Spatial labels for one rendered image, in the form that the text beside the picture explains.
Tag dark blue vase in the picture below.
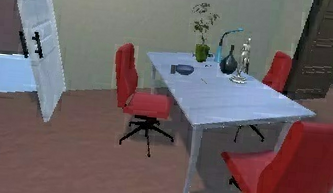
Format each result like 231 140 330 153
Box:
218 43 240 77

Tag blue desk lamp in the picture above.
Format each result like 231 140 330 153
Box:
213 26 245 66

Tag dark brown room door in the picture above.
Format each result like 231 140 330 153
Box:
283 0 333 103

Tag house plant in green pot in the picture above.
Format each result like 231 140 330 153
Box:
187 0 222 65

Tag red office chair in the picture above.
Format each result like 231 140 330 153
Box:
206 108 333 193
233 47 294 148
106 41 184 160

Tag white room door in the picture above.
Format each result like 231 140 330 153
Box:
0 0 75 125

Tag pale grey table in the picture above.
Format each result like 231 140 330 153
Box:
134 48 322 193

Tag black door handle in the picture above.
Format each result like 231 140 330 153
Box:
16 30 32 59
29 31 47 60

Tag dark blue bowl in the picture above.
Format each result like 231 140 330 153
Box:
174 63 195 77

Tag silver figure statue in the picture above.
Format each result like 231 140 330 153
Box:
229 36 253 86

